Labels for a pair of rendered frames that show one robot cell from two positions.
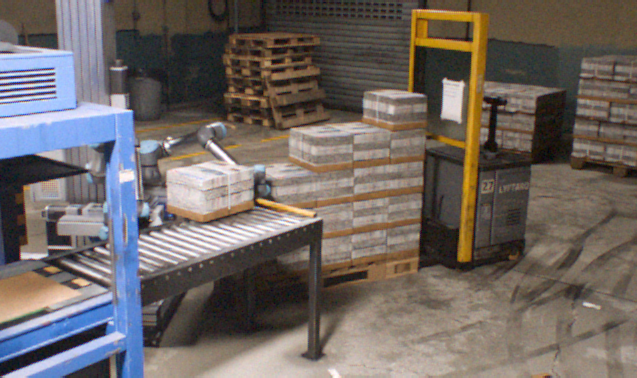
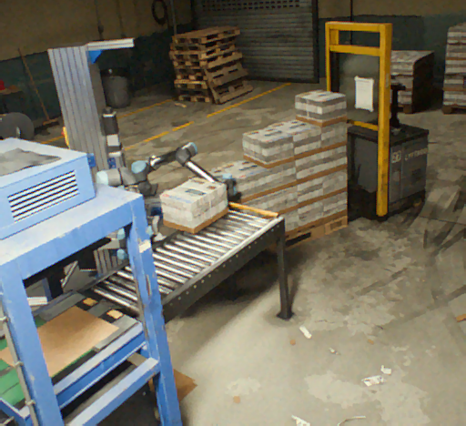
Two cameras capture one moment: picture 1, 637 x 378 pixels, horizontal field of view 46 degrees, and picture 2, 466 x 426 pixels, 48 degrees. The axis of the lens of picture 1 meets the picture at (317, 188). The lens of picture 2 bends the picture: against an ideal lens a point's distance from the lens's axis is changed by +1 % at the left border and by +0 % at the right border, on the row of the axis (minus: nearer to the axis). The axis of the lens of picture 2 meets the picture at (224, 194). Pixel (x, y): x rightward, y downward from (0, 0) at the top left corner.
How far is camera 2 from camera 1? 0.76 m
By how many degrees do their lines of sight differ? 8
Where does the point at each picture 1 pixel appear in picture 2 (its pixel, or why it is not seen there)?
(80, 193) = not seen: hidden behind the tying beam
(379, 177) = (314, 163)
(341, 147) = (284, 146)
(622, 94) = not seen: outside the picture
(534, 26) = (404, 2)
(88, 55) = (85, 108)
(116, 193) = (137, 260)
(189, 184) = (179, 206)
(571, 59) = (435, 25)
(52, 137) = (83, 237)
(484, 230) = (395, 189)
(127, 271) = (154, 316)
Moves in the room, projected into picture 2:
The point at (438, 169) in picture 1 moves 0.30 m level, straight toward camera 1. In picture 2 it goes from (354, 145) to (357, 155)
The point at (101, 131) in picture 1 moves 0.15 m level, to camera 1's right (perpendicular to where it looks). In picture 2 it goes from (120, 218) to (157, 216)
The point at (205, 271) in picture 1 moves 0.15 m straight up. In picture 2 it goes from (206, 284) to (203, 261)
